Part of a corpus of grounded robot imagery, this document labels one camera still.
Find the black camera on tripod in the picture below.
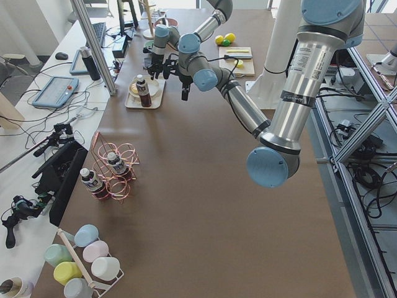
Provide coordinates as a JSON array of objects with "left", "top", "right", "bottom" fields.
[{"left": 33, "top": 123, "right": 74, "bottom": 157}]

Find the white round plate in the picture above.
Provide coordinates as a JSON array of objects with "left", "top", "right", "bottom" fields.
[{"left": 128, "top": 78, "right": 160, "bottom": 99}]

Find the grey cup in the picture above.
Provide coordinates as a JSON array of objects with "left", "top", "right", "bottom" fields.
[{"left": 63, "top": 278, "right": 93, "bottom": 298}]

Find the pink bowl with ice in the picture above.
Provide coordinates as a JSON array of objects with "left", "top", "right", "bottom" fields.
[{"left": 154, "top": 17, "right": 179, "bottom": 30}]

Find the yellow cup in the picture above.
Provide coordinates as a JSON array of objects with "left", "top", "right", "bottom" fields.
[{"left": 53, "top": 261, "right": 83, "bottom": 286}]

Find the copper wire bottle rack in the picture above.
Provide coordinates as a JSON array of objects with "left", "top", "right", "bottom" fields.
[{"left": 89, "top": 131, "right": 140, "bottom": 203}]

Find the white cup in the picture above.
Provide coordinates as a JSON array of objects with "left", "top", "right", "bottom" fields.
[{"left": 91, "top": 256, "right": 120, "bottom": 281}]

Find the grey folded cloth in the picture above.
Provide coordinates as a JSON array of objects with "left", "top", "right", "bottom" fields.
[{"left": 143, "top": 56, "right": 152, "bottom": 70}]

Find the yellow plastic knife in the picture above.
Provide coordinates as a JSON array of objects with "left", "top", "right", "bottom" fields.
[{"left": 226, "top": 48, "right": 250, "bottom": 53}]

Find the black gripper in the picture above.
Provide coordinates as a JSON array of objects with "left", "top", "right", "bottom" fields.
[
  {"left": 163, "top": 53, "right": 192, "bottom": 101},
  {"left": 143, "top": 48, "right": 164, "bottom": 80}
]

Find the paper cup corner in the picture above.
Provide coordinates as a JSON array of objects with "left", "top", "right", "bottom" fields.
[{"left": 1, "top": 277, "right": 33, "bottom": 298}]

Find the dark bottle in rack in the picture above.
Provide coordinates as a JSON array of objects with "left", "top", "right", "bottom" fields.
[
  {"left": 80, "top": 168, "right": 109, "bottom": 201},
  {"left": 107, "top": 151, "right": 132, "bottom": 181}
]

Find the light blue cup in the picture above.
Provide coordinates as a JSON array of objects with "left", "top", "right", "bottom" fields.
[{"left": 74, "top": 224, "right": 99, "bottom": 248}]

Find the black thermos bottle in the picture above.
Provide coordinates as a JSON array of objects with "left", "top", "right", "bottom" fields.
[{"left": 79, "top": 47, "right": 100, "bottom": 81}]

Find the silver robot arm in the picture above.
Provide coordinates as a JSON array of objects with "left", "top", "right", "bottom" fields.
[
  {"left": 152, "top": 1, "right": 366, "bottom": 187},
  {"left": 148, "top": 1, "right": 233, "bottom": 79}
]

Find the yellow glazed donut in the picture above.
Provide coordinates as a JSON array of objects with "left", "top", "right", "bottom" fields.
[{"left": 129, "top": 83, "right": 138, "bottom": 96}]

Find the half lemon slice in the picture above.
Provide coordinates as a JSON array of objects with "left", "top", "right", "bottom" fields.
[{"left": 234, "top": 60, "right": 244, "bottom": 68}]

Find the green lime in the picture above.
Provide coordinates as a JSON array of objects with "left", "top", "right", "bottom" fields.
[{"left": 221, "top": 39, "right": 231, "bottom": 47}]

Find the blue teach pendant tablet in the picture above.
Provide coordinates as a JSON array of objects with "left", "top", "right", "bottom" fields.
[{"left": 32, "top": 76, "right": 79, "bottom": 108}]

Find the pink cup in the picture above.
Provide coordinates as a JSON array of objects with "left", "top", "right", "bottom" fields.
[{"left": 83, "top": 240, "right": 109, "bottom": 263}]

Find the aluminium frame post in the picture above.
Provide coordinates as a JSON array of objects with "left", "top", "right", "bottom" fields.
[{"left": 71, "top": 0, "right": 117, "bottom": 96}]

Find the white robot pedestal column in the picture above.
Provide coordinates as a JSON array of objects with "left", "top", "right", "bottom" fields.
[{"left": 248, "top": 0, "right": 301, "bottom": 109}]

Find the yellow lemon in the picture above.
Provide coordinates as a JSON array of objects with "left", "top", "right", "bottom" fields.
[
  {"left": 225, "top": 33, "right": 236, "bottom": 43},
  {"left": 215, "top": 35, "right": 225, "bottom": 45}
]

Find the black computer mouse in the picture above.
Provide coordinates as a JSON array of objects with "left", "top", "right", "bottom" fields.
[{"left": 55, "top": 52, "right": 68, "bottom": 60}]

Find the black keyboard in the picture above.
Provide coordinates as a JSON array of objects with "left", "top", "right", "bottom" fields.
[{"left": 91, "top": 22, "right": 107, "bottom": 47}]

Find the brown drink bottle on tray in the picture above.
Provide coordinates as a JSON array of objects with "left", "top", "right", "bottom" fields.
[{"left": 136, "top": 74, "right": 152, "bottom": 107}]

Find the mint green cup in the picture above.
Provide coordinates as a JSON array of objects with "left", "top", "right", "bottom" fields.
[{"left": 44, "top": 244, "right": 73, "bottom": 268}]

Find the wooden cutting board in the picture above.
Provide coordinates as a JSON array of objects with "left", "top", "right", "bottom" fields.
[{"left": 218, "top": 46, "right": 255, "bottom": 76}]

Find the mint green bowl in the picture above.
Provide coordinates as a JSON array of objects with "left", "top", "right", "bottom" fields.
[{"left": 144, "top": 40, "right": 154, "bottom": 51}]

